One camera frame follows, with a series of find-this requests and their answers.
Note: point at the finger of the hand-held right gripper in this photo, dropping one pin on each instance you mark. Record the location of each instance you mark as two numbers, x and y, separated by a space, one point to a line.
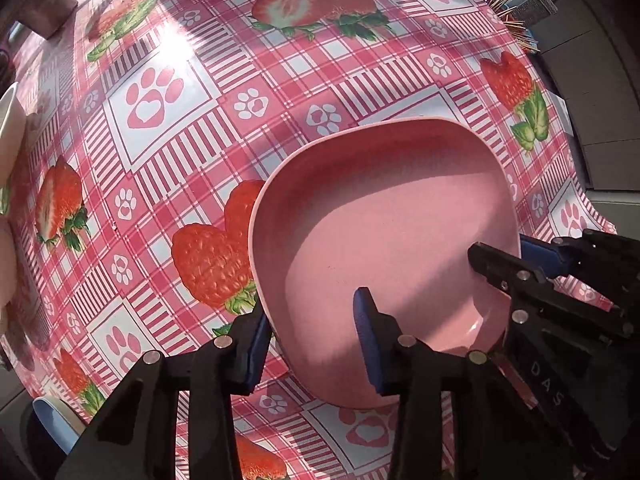
505 267
542 256

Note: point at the brown box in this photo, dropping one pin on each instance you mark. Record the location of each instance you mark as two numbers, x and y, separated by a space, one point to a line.
50 7

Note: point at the grey ribbed block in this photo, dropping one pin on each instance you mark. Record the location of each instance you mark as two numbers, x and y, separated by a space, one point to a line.
537 7

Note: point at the white round bowl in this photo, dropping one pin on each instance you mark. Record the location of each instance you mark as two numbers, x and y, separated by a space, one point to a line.
11 135

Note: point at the bundle of thin sticks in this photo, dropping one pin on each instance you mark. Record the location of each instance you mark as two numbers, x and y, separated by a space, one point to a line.
517 27

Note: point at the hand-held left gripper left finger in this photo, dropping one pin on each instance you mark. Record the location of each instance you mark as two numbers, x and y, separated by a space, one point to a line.
259 347

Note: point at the pink square plate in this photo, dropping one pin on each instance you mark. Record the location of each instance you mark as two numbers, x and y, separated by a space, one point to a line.
390 240

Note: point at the strawberry print checked tablecloth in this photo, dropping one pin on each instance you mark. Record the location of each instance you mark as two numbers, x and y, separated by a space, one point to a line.
200 125

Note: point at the light blue bowl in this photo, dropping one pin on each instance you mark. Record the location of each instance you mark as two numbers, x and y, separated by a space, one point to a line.
57 422

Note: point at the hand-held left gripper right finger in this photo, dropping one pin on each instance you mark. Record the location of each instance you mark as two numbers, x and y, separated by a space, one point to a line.
367 345

